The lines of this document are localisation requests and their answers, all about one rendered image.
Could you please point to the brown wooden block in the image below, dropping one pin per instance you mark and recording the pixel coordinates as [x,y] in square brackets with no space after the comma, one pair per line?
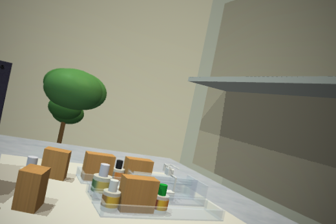
[138,190]
[92,162]
[137,164]
[58,159]
[31,187]

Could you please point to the white jar with green lid and orange label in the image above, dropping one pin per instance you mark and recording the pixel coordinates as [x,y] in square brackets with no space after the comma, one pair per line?
[162,198]

